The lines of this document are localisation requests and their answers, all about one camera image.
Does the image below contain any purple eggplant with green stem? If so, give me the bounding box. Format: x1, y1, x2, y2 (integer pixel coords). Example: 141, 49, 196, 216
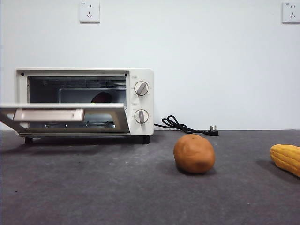
90, 92, 113, 105

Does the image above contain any glass oven door with handle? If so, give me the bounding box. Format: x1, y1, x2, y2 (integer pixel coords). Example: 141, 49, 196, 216
0, 102, 130, 137

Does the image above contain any round oven knob, upright grip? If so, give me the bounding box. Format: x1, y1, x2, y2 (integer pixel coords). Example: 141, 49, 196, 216
134, 109, 149, 125

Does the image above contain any white Toshiba toaster oven body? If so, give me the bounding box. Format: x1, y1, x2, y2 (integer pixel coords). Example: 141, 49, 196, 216
15, 68, 155, 144

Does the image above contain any round oven knob, slanted grip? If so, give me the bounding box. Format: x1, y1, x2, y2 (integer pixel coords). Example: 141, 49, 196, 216
134, 81, 149, 97

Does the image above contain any brown potato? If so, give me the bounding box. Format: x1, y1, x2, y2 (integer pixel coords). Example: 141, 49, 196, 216
173, 134, 216, 174

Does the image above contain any yellow corn cob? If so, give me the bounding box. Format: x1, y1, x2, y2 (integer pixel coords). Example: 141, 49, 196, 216
269, 144, 300, 178

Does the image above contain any black power cord with plug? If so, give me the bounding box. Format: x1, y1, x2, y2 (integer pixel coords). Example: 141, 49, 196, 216
153, 115, 220, 137

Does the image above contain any white wall socket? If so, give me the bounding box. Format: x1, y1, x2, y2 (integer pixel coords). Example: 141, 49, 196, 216
281, 1, 300, 24
79, 1, 101, 24

